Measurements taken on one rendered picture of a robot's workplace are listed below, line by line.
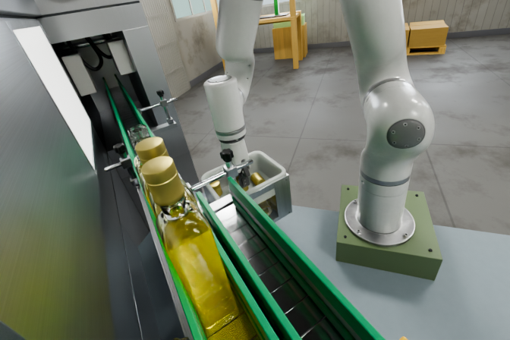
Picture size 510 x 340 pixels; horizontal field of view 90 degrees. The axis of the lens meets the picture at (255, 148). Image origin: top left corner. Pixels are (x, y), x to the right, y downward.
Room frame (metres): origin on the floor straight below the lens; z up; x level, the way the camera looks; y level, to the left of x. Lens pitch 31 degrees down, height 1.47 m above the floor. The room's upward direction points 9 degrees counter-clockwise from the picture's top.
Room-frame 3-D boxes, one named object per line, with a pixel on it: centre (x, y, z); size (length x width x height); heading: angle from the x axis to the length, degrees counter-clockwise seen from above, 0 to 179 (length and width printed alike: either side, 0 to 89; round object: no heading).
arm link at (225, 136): (0.64, 0.06, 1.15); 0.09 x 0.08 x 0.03; 25
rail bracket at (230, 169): (0.48, 0.09, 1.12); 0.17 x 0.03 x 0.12; 117
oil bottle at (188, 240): (0.23, 0.11, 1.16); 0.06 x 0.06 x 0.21; 27
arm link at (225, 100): (0.64, 0.06, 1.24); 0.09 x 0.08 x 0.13; 161
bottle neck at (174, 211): (0.23, 0.11, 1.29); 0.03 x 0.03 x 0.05
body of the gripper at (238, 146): (0.64, 0.06, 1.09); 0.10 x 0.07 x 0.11; 25
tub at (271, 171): (0.63, 0.05, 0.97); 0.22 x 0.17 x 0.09; 117
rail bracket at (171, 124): (1.05, 0.37, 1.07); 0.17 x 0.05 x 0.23; 117
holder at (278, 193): (0.61, 0.07, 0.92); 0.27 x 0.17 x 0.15; 117
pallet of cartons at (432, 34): (5.31, -3.43, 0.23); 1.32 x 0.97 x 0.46; 66
